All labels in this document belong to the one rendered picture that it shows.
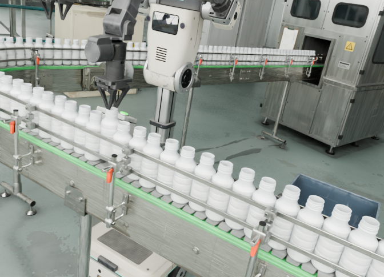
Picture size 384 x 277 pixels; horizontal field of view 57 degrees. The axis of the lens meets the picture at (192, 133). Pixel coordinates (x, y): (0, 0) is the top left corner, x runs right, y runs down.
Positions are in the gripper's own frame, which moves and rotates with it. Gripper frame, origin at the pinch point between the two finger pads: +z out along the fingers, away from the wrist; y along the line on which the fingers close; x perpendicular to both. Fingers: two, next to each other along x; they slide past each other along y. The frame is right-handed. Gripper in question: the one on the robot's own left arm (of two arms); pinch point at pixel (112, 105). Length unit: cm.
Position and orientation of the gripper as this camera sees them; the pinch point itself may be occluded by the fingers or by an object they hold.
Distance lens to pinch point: 113.5
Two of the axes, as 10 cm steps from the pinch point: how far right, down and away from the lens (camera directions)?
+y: 5.2, -2.3, 8.2
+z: -1.5, 9.2, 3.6
